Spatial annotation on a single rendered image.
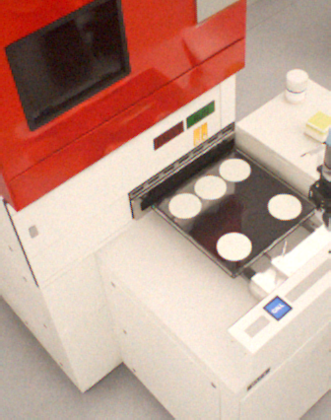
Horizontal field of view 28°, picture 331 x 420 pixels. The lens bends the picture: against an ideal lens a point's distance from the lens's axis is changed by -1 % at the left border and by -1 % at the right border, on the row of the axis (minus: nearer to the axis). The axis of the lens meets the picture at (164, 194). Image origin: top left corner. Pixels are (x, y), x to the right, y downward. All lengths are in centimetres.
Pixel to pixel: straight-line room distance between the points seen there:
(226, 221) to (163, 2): 71
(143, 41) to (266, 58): 246
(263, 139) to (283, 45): 206
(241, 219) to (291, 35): 238
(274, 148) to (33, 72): 92
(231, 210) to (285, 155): 25
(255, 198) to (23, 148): 81
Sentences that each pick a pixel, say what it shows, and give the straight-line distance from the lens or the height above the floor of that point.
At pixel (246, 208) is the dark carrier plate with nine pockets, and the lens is 203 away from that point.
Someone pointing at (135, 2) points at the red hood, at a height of 162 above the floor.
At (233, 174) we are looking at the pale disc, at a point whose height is 90.
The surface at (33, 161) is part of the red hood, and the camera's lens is 161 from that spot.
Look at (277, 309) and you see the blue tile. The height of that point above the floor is 96.
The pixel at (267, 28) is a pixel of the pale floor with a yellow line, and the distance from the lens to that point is 430.
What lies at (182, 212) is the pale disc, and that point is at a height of 90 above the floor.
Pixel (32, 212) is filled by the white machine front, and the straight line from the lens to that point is 178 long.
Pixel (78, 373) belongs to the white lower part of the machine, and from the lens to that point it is 252.
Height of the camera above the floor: 246
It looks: 49 degrees down
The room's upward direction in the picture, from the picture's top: 6 degrees counter-clockwise
